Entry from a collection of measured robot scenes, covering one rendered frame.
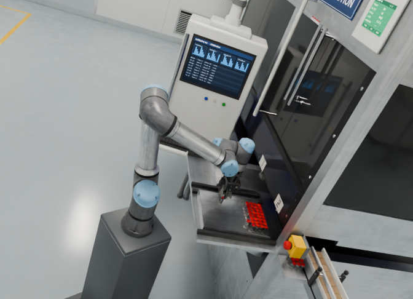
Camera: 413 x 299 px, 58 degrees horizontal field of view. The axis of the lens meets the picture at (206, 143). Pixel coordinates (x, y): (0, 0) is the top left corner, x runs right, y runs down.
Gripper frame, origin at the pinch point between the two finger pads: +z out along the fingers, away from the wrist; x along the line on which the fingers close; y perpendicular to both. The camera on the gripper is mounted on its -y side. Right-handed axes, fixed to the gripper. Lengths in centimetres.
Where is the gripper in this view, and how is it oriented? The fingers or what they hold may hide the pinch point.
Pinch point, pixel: (222, 195)
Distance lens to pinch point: 193.9
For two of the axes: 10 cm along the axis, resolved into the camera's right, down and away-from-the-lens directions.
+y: 1.1, 5.5, -8.3
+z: -3.1, 8.1, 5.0
